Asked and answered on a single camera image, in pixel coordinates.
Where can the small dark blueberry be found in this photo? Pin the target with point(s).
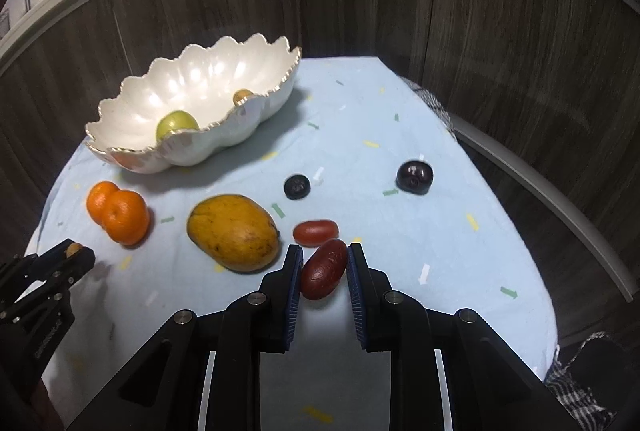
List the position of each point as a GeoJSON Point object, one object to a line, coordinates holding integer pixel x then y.
{"type": "Point", "coordinates": [297, 187]}

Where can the dark red jujube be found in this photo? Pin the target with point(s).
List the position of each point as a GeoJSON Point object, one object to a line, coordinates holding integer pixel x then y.
{"type": "Point", "coordinates": [324, 270]}

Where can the checkered cloth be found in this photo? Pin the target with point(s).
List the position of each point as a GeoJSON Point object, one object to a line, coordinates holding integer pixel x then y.
{"type": "Point", "coordinates": [586, 385]}

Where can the white scalloped ceramic bowl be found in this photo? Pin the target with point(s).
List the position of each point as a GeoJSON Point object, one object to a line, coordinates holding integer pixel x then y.
{"type": "Point", "coordinates": [200, 81]}

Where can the small brown longan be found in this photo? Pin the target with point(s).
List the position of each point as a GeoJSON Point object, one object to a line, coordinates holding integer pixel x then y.
{"type": "Point", "coordinates": [72, 249]}

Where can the yellow mango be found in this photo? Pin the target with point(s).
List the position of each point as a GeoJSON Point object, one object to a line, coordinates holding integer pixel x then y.
{"type": "Point", "coordinates": [234, 231]}

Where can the brown longan in bowl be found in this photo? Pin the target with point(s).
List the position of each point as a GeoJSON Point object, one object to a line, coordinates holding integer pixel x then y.
{"type": "Point", "coordinates": [241, 96]}

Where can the light blue patterned tablecloth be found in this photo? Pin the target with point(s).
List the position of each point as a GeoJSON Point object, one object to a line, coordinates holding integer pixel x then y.
{"type": "Point", "coordinates": [348, 126]}

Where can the green round fruit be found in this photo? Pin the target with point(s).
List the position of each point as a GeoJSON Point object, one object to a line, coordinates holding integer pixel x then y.
{"type": "Point", "coordinates": [175, 121]}

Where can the orange mandarin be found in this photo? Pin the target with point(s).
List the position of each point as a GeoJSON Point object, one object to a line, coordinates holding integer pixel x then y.
{"type": "Point", "coordinates": [126, 218]}
{"type": "Point", "coordinates": [96, 199]}

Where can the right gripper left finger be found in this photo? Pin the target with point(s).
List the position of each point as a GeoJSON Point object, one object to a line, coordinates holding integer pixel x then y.
{"type": "Point", "coordinates": [282, 290]}

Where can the large dark grape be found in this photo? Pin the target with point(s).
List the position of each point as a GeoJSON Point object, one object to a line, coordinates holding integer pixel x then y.
{"type": "Point", "coordinates": [415, 176]}

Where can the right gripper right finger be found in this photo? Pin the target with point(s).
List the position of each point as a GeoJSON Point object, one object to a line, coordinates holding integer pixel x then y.
{"type": "Point", "coordinates": [373, 315]}

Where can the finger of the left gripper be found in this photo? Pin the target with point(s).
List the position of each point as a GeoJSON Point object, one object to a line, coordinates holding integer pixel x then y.
{"type": "Point", "coordinates": [75, 263]}

